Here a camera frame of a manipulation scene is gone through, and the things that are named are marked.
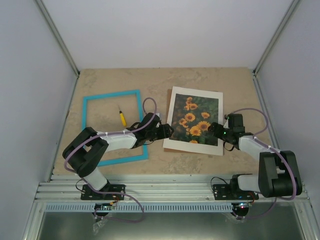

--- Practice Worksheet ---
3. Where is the blue wooden picture frame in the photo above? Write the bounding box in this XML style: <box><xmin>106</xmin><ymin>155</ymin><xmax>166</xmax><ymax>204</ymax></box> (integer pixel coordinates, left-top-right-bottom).
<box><xmin>81</xmin><ymin>89</ymin><xmax>149</xmax><ymax>167</ymax></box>

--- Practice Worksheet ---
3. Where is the sunflower photo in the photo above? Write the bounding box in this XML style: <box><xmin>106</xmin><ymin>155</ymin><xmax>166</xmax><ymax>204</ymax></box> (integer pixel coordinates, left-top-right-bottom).
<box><xmin>170</xmin><ymin>94</ymin><xmax>219</xmax><ymax>146</ymax></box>

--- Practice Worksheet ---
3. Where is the yellow handled screwdriver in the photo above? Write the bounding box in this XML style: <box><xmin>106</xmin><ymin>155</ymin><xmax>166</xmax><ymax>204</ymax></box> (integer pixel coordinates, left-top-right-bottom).
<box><xmin>117</xmin><ymin>104</ymin><xmax>127</xmax><ymax>128</ymax></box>

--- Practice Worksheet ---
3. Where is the white mat board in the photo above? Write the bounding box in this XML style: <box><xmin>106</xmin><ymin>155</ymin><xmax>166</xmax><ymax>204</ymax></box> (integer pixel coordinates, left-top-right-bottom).
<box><xmin>162</xmin><ymin>86</ymin><xmax>224</xmax><ymax>157</ymax></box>

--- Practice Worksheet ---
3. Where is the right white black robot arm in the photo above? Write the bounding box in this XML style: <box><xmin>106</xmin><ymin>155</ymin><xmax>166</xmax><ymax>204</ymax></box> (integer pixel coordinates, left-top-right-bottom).
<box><xmin>208</xmin><ymin>113</ymin><xmax>303</xmax><ymax>200</ymax></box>

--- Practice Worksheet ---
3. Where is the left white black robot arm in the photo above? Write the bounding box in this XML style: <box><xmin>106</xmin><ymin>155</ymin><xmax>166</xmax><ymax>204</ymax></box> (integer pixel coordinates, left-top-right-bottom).
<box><xmin>62</xmin><ymin>112</ymin><xmax>174</xmax><ymax>200</ymax></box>

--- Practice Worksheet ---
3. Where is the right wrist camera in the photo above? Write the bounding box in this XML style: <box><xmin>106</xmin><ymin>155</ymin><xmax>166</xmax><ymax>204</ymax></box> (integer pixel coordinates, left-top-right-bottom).
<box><xmin>223</xmin><ymin>114</ymin><xmax>229</xmax><ymax>129</ymax></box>

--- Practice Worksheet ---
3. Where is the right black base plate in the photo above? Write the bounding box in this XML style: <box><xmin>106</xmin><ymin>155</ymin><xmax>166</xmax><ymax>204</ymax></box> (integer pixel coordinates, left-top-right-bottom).
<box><xmin>211</xmin><ymin>184</ymin><xmax>259</xmax><ymax>201</ymax></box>

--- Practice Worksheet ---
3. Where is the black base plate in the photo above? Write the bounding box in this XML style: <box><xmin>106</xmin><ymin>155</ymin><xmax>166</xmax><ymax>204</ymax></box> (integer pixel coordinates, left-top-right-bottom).
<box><xmin>80</xmin><ymin>184</ymin><xmax>126</xmax><ymax>201</ymax></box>
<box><xmin>211</xmin><ymin>184</ymin><xmax>259</xmax><ymax>201</ymax></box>

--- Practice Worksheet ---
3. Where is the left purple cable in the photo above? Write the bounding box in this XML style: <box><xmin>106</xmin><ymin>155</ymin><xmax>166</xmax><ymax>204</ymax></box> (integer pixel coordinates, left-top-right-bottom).
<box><xmin>64</xmin><ymin>97</ymin><xmax>146</xmax><ymax>223</ymax></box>

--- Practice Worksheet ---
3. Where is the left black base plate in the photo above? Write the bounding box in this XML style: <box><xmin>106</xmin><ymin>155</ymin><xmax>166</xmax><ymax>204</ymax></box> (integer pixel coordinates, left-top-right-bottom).
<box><xmin>80</xmin><ymin>184</ymin><xmax>126</xmax><ymax>201</ymax></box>

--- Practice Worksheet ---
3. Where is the aluminium profile rail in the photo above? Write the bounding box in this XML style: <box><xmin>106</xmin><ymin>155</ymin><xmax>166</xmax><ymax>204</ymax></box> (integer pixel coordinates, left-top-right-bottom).
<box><xmin>34</xmin><ymin>174</ymin><xmax>311</xmax><ymax>203</ymax></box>

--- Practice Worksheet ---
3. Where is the grey slotted cable duct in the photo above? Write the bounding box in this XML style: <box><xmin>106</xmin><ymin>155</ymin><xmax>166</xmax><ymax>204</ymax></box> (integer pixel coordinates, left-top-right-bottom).
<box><xmin>45</xmin><ymin>202</ymin><xmax>233</xmax><ymax>213</ymax></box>

